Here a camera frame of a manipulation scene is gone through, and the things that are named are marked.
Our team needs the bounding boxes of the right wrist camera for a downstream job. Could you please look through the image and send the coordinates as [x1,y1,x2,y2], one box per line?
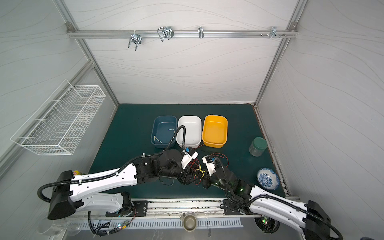
[202,155,216,177]

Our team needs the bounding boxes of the white wire basket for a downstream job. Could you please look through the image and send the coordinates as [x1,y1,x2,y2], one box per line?
[10,80,106,156]

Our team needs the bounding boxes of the clear plastic cup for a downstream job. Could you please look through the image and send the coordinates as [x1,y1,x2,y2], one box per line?
[37,217,81,237]

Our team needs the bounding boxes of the red cable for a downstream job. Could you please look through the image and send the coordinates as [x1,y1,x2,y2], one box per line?
[191,152,230,181]

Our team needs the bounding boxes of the blue patterned bowl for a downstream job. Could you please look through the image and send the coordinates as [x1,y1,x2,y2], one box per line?
[257,168,281,190]

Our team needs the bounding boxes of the white plastic bin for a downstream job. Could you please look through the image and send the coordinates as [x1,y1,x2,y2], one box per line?
[178,116,202,149]

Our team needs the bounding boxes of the grey round cup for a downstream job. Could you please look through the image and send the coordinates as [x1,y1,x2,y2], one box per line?
[180,214,198,232]

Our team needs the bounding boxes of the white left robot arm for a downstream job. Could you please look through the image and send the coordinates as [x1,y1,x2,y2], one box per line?
[37,149,204,220]

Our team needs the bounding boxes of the blue plastic bin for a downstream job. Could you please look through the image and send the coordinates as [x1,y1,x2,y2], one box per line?
[151,116,178,149]

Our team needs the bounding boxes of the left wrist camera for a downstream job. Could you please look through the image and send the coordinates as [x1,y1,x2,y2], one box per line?
[181,147,198,169]

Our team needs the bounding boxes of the green lid glass jar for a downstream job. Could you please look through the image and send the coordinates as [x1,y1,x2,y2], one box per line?
[249,137,268,157]

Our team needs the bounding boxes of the aluminium top rail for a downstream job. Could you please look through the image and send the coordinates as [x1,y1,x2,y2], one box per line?
[67,27,299,40]

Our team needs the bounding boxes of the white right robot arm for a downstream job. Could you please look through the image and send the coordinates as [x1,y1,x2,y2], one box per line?
[198,167,343,240]

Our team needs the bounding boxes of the green table mat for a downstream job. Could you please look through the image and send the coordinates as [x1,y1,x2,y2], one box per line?
[89,104,277,199]

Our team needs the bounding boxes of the yellow plastic bin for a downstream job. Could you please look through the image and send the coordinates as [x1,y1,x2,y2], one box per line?
[202,115,228,148]

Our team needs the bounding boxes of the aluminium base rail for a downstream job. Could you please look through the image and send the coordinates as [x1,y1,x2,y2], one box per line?
[64,197,307,217]

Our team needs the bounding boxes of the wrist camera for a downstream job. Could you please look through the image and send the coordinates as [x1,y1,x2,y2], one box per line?
[202,155,216,177]
[181,147,198,169]

